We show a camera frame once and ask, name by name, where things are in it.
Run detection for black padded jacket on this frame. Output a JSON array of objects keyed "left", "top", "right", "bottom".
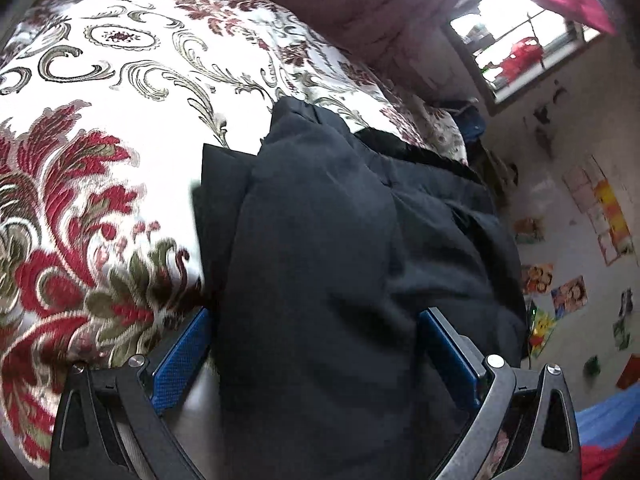
[{"left": 193, "top": 98, "right": 526, "bottom": 479}]

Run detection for dark blue clothes pile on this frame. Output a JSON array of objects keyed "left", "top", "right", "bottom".
[{"left": 442, "top": 100, "right": 486, "bottom": 144}]

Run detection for red clothes outside window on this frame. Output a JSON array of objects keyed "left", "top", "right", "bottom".
[{"left": 498, "top": 37, "right": 544, "bottom": 82}]

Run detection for blue red cloth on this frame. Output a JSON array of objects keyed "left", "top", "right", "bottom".
[{"left": 576, "top": 384, "right": 639, "bottom": 479}]

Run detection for floral white red bedspread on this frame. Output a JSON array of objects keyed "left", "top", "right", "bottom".
[{"left": 1, "top": 0, "right": 466, "bottom": 476}]

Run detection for mauve knotted curtain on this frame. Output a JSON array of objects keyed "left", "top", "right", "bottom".
[{"left": 273, "top": 0, "right": 460, "bottom": 101}]

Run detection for cartoon wall picture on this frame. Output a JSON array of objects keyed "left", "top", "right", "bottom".
[{"left": 551, "top": 275, "right": 588, "bottom": 320}]

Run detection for yellow orange wall poster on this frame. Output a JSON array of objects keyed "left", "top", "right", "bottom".
[{"left": 591, "top": 179, "right": 634, "bottom": 266}]

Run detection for window with dark frame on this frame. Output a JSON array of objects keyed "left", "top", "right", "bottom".
[{"left": 442, "top": 0, "right": 604, "bottom": 115}]

